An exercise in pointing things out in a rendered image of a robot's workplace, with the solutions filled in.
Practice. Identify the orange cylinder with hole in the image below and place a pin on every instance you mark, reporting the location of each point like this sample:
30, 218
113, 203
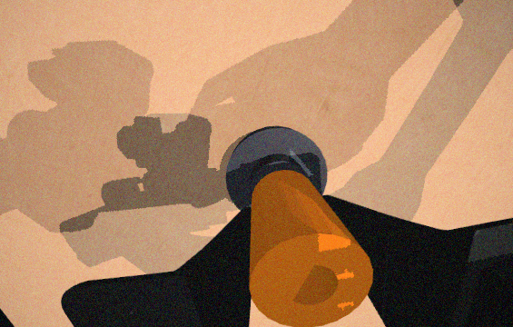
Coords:
306, 269

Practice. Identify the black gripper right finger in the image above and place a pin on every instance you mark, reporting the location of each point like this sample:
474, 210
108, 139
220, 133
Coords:
423, 276

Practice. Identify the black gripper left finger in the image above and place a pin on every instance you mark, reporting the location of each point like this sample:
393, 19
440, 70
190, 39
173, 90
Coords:
210, 290

